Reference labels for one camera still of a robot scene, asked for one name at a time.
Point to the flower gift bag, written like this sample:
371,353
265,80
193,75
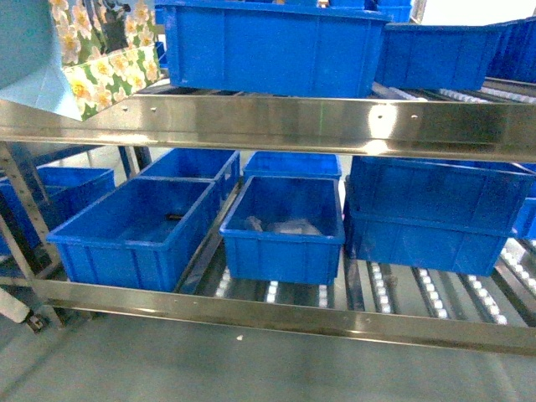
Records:
77,58

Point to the stainless steel rack rail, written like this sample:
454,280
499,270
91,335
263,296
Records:
500,132

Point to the blue bin top shelf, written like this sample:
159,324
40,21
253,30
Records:
270,48

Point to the stacked blue bins right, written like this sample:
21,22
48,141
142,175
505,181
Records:
442,215

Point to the blue bin top right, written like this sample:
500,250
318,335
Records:
415,57

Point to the blue bin lower front left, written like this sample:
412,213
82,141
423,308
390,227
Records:
141,236

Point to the blue bin lower middle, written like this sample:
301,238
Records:
285,229

